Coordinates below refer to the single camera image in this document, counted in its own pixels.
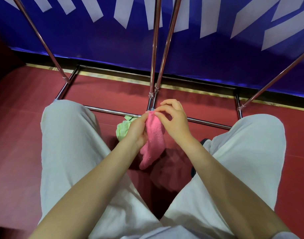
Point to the person's left hand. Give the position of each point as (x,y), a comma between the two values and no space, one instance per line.
(135,133)

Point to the person's right hand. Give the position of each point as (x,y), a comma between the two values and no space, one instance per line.
(178,124)

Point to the person's left fingers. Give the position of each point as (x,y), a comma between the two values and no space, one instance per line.
(141,118)

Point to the person's right thumb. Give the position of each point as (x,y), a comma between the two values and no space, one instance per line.
(163,118)

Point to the person's right middle finger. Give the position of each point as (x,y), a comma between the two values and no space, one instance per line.
(173,102)

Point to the pink towel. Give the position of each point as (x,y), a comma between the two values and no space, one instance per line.
(155,141)

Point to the person's left forearm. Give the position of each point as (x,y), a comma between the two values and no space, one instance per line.
(92,191)

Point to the person's right forearm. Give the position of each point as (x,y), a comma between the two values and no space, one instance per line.
(224,189)

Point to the green cloth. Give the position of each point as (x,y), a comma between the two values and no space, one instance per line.
(122,130)

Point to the yellow floor edge strip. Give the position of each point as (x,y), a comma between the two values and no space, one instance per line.
(112,76)

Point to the chrome metal rack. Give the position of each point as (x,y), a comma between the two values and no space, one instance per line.
(155,42)
(168,42)

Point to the white trousers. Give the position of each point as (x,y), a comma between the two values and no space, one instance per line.
(69,151)

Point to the blue banner with white print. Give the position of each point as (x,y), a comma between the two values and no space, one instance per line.
(112,44)

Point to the white shirt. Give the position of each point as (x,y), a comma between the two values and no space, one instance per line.
(166,233)

